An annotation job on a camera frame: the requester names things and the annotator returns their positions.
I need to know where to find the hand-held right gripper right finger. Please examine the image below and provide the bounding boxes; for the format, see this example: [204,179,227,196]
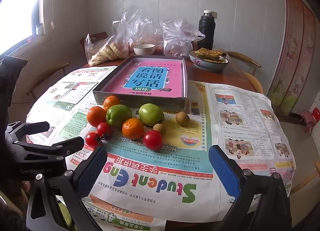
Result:
[209,145,293,231]

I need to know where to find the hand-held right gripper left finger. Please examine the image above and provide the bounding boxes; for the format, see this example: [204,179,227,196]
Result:
[26,145,108,231]

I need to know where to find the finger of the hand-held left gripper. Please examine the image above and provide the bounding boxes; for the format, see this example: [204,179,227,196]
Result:
[6,121,50,142]
[15,136,85,164]

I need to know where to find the red tomato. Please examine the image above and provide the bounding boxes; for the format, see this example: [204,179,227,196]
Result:
[85,132,102,148]
[96,122,113,139]
[143,130,163,150]

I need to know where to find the orange mandarin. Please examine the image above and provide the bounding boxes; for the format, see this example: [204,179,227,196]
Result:
[122,118,145,140]
[103,95,121,111]
[87,106,107,128]

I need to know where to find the green apple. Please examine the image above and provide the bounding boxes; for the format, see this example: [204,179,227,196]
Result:
[139,103,165,126]
[106,104,132,128]

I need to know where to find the grey cardboard box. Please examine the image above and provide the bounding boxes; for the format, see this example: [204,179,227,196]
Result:
[92,55,188,111]

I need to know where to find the newspaper sheet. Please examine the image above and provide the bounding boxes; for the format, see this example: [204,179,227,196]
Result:
[84,196,167,231]
[26,66,118,146]
[187,81,297,196]

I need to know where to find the newspaper with green border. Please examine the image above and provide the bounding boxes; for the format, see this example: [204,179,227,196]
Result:
[50,81,220,223]

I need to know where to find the red child chair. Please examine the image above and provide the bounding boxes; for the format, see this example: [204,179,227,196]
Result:
[300,107,320,135]

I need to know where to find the clear plastic bag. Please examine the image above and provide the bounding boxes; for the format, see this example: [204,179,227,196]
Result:
[112,6,165,52]
[84,33,130,66]
[160,18,205,57]

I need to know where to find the stack of flatbreads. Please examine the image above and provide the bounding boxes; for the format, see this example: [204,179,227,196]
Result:
[90,42,129,66]

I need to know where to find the pink exercise book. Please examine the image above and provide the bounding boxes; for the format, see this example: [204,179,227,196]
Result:
[104,59,185,96]

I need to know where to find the blue patterned bowl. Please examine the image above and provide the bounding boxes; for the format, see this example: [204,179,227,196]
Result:
[189,51,229,72]

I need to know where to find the white bowl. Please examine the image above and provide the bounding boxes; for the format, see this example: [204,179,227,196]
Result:
[133,44,156,55]

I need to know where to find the pile of fried pancakes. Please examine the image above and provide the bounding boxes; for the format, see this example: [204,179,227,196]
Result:
[195,48,227,63]

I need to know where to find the window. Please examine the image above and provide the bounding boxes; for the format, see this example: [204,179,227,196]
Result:
[0,0,48,56]

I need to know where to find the pink cartoon fabric wardrobe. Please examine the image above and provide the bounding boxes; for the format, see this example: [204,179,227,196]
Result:
[266,0,320,116]

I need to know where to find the black thermos bottle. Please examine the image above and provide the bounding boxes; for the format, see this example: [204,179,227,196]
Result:
[198,10,216,51]

